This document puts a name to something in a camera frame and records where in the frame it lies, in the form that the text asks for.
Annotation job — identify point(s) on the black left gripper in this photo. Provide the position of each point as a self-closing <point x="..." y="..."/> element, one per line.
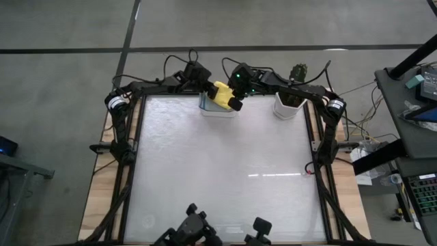
<point x="191" y="86"/>

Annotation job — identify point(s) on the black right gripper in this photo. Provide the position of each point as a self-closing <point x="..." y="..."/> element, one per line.
<point x="257" y="85"/>

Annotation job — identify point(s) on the yellow microfiber towel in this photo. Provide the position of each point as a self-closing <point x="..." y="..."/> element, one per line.
<point x="223" y="95"/>

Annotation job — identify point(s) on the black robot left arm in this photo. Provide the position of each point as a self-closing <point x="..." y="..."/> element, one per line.
<point x="117" y="126"/>

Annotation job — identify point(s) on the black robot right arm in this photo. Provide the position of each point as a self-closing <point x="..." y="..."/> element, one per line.
<point x="327" y="119"/>

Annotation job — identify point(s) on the white plastic bin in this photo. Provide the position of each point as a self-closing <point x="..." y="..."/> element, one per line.
<point x="218" y="114"/>

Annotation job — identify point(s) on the green cactus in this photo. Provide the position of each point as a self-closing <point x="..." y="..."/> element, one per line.
<point x="298" y="72"/>

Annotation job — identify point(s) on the white paper sheet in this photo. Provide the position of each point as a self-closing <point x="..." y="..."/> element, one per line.
<point x="363" y="171"/>

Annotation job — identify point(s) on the black desk leg bar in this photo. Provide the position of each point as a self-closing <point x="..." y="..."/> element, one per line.
<point x="379" y="157"/>

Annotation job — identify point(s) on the grey side desk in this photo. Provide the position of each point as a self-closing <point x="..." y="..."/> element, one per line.
<point x="401" y="136"/>

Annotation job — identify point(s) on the clear plastic bottle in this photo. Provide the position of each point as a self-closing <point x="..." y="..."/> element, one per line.
<point x="392" y="179"/>

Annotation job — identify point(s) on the teal box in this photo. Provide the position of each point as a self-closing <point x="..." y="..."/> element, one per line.
<point x="414" y="81"/>

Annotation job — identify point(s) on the black pole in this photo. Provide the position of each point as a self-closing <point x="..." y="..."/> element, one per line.
<point x="413" y="58"/>

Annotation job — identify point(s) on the blue tablet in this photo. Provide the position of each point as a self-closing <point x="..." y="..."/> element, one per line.
<point x="425" y="115"/>

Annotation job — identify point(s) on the black electronic device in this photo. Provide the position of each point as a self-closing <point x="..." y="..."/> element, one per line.
<point x="429" y="85"/>

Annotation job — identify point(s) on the grey metal table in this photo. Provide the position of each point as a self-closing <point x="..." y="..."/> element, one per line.
<point x="20" y="167"/>

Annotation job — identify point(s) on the backlit keyboard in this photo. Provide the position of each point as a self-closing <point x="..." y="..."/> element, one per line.
<point x="425" y="194"/>

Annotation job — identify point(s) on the black device with blue light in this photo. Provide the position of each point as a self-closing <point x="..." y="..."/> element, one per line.
<point x="7" y="147"/>

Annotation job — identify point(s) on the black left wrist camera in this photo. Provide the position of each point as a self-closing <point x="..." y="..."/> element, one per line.
<point x="196" y="71"/>

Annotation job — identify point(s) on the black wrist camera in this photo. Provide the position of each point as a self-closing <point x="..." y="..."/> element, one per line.
<point x="196" y="71"/>
<point x="240" y="73"/>

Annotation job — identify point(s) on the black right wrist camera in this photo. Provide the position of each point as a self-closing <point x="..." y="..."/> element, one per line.
<point x="240" y="73"/>

